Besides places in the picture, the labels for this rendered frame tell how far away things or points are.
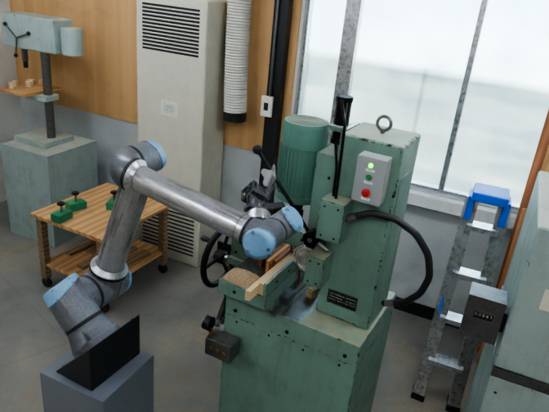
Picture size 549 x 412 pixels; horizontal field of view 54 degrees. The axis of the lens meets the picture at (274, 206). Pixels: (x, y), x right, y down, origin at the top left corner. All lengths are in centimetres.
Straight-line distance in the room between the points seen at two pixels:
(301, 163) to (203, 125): 162
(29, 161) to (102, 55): 93
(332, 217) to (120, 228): 79
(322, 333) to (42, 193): 262
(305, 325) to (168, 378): 114
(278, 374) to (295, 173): 82
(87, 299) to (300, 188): 90
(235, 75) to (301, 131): 156
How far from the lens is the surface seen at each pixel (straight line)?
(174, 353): 315
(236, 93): 347
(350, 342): 202
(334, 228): 186
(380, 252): 192
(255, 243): 157
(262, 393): 236
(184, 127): 358
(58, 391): 226
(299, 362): 216
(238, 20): 341
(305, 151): 195
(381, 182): 177
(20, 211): 437
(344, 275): 201
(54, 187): 408
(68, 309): 214
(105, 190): 383
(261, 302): 202
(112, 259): 216
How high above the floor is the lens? 200
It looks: 24 degrees down
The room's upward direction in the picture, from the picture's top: 6 degrees clockwise
